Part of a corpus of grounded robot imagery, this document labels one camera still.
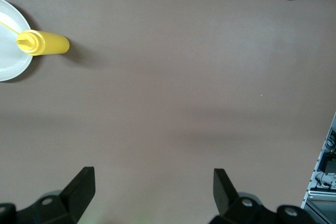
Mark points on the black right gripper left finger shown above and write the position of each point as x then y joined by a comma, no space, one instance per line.
71,197

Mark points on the beige round plate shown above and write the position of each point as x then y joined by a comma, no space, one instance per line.
10,61

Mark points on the black electronics box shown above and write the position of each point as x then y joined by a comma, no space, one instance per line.
331,166

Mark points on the aluminium frame rail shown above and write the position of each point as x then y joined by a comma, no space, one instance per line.
319,161

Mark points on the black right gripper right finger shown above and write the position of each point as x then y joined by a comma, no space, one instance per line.
231,208

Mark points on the yellow mustard squeeze bottle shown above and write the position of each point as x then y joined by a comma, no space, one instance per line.
50,43

